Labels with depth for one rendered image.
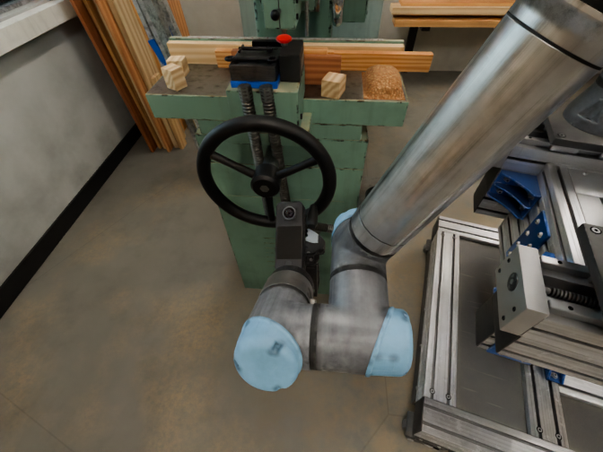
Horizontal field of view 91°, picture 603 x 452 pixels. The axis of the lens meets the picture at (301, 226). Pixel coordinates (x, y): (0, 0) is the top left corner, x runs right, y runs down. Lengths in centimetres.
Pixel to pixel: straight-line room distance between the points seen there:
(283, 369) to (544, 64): 33
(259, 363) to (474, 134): 29
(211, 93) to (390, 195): 55
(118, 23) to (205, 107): 133
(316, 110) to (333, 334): 52
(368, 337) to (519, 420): 88
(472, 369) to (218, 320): 95
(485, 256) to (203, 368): 120
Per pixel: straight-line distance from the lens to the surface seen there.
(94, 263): 180
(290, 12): 78
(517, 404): 119
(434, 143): 30
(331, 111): 73
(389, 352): 35
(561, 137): 93
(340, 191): 87
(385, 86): 74
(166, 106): 83
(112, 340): 152
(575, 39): 27
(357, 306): 35
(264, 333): 33
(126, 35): 207
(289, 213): 48
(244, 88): 61
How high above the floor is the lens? 122
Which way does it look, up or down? 49 degrees down
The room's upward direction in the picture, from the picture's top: 2 degrees counter-clockwise
